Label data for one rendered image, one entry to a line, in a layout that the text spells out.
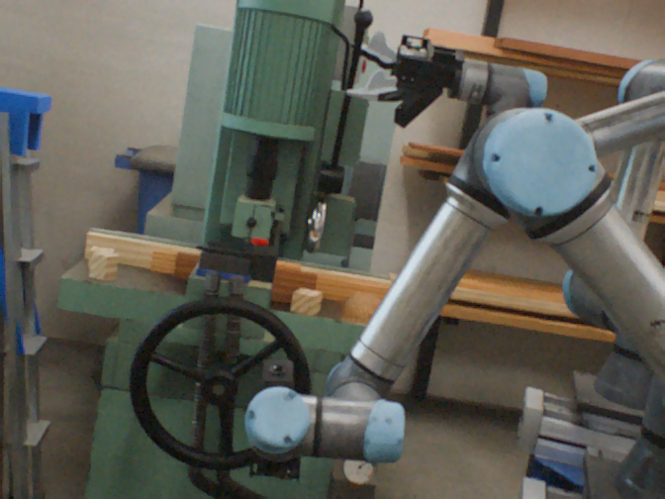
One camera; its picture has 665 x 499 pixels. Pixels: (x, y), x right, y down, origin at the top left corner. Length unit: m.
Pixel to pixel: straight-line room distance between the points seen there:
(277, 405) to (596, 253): 0.41
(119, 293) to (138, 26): 2.51
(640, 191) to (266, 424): 1.04
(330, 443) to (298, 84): 0.77
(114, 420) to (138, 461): 0.09
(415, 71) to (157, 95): 2.51
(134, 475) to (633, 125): 1.08
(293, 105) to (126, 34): 2.44
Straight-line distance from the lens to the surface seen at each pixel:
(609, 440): 1.85
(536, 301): 3.77
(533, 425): 1.84
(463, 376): 4.30
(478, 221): 1.21
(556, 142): 1.05
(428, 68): 1.64
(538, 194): 1.05
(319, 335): 1.66
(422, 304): 1.22
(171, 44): 4.05
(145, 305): 1.67
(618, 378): 1.84
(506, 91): 1.68
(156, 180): 3.47
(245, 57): 1.70
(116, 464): 1.77
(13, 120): 2.39
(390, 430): 1.13
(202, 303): 1.46
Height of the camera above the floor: 1.30
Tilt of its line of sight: 10 degrees down
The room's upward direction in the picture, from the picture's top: 10 degrees clockwise
